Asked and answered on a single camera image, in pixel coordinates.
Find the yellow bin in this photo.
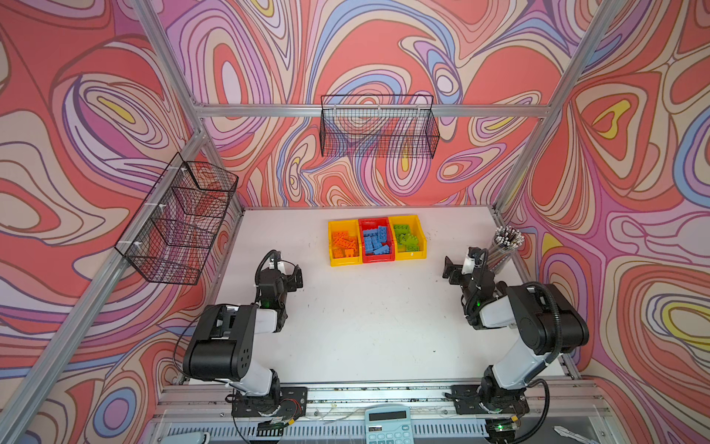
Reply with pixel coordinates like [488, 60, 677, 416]
[388, 215, 427, 261]
[327, 219, 362, 268]

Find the green brick front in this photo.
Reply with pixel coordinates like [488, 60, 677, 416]
[393, 224, 412, 237]

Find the green long brick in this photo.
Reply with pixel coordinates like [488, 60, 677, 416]
[396, 233, 421, 253]

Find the back wire basket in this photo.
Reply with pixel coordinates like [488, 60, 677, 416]
[319, 92, 440, 159]

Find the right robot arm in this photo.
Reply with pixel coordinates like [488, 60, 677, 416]
[442, 247, 589, 414]

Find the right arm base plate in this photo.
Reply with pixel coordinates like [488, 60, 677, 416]
[444, 385, 530, 416]

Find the clear cup of pencils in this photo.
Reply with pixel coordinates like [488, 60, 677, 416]
[487, 226, 524, 274]

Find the left yellow bin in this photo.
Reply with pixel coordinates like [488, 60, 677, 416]
[327, 219, 362, 268]

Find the blue long brick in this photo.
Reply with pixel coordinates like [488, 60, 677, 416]
[362, 229, 379, 255]

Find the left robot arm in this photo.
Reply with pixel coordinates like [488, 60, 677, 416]
[182, 250, 303, 403]

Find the right yellow bin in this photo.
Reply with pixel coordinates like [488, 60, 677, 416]
[388, 215, 427, 261]

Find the wire basket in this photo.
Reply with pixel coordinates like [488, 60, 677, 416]
[319, 92, 440, 159]
[114, 154, 239, 286]

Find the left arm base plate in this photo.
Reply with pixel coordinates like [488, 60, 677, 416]
[229, 386, 308, 420]

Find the left wire basket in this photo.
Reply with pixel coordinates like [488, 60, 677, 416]
[114, 154, 239, 286]

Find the red bin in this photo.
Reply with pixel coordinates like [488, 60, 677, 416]
[358, 218, 395, 264]

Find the teal calculator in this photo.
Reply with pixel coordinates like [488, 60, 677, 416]
[364, 403, 414, 444]

